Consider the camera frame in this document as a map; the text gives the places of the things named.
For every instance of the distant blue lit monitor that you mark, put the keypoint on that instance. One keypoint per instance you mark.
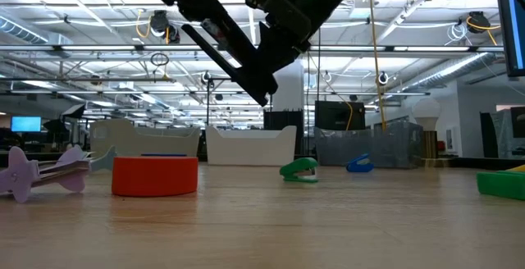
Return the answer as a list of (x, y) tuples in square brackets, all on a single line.
[(26, 124)]

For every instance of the brown translucent plastic bin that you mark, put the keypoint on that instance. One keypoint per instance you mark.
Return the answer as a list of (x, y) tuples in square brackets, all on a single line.
[(389, 146)]

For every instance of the black aluminium table frame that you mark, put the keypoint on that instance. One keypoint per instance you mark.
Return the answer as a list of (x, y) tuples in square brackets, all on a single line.
[(484, 163)]

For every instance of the blue mini stapler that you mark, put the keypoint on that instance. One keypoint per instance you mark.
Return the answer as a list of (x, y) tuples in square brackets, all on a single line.
[(359, 166)]

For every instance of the long black perforated box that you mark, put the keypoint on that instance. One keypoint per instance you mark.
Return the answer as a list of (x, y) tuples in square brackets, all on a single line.
[(283, 119)]

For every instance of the red tape roll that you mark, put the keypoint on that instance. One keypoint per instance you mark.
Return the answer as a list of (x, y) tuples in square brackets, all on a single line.
[(156, 176)]

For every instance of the long ceiling light strip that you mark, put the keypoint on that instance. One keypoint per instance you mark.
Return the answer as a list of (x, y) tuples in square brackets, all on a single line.
[(102, 48)]

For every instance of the white plastic bin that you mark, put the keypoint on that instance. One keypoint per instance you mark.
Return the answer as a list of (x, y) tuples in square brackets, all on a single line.
[(250, 148)]

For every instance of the lilac staple remover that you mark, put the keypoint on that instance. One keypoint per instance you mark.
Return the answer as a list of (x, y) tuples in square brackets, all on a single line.
[(18, 174)]

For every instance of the black computer monitor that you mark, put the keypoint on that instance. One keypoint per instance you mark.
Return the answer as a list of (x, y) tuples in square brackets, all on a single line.
[(512, 23)]

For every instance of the green and white mini stapler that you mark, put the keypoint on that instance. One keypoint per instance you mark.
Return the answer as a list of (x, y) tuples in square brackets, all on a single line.
[(502, 185)]

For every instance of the grey-blue staple remover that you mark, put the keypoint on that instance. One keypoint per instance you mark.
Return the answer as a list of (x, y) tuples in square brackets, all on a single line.
[(104, 160)]

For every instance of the black studio softbox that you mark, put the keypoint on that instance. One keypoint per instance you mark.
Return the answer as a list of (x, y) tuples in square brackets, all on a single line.
[(75, 111)]

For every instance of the black standing panel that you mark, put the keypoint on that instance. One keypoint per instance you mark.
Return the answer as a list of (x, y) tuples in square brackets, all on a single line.
[(488, 135)]

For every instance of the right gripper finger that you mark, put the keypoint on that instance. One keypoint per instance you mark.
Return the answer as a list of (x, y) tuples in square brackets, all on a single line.
[(287, 35)]

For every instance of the white bulb brass lamp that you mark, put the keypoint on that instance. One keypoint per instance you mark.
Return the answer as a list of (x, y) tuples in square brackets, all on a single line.
[(426, 111)]

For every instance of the grey plastic bin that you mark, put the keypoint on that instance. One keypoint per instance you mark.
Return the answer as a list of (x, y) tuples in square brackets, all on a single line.
[(123, 142)]

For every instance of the yellow mini stapler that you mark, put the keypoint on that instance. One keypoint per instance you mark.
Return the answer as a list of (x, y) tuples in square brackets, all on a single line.
[(519, 168)]

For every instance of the black metal stand frame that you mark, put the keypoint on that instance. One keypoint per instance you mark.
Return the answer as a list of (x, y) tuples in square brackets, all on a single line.
[(208, 105)]

